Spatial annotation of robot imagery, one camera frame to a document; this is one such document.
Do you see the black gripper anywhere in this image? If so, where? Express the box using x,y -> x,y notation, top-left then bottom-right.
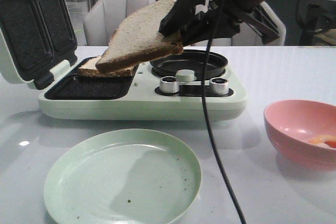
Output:
159,0 -> 266,46

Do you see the bread slice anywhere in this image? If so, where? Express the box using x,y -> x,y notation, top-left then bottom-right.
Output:
96,0 -> 183,72
77,56 -> 137,78

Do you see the pink bowl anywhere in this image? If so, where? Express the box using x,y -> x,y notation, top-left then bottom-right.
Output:
264,100 -> 335,172

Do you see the mint green sandwich maker lid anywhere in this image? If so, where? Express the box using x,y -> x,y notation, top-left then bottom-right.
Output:
1,0 -> 77,90

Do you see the orange shrimp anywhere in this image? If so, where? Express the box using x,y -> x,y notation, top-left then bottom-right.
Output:
308,135 -> 336,148

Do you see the mint green breakfast maker base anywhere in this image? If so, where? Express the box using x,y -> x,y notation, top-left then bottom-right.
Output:
38,55 -> 248,122

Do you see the right beige armchair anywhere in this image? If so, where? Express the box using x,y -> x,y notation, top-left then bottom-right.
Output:
196,1 -> 287,46

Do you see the beige armchair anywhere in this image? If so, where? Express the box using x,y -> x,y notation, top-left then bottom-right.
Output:
83,0 -> 155,46
196,1 -> 287,46

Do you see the round black frying pan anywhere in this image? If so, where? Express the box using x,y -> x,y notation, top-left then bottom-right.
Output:
150,49 -> 228,81

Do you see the right silver knob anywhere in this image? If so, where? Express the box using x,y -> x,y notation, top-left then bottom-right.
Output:
209,78 -> 229,95

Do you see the silver knob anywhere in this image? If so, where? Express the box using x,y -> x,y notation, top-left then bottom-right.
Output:
209,78 -> 229,95
159,76 -> 180,94

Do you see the left silver knob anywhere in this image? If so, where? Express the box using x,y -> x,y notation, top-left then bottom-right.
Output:
159,76 -> 180,94

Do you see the left beige armchair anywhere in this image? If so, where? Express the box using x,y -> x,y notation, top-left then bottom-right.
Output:
83,0 -> 155,46

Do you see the mint green round plate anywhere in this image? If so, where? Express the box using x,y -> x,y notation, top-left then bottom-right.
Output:
44,129 -> 202,223

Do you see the black cable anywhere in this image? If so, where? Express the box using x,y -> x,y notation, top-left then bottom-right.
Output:
201,0 -> 247,224

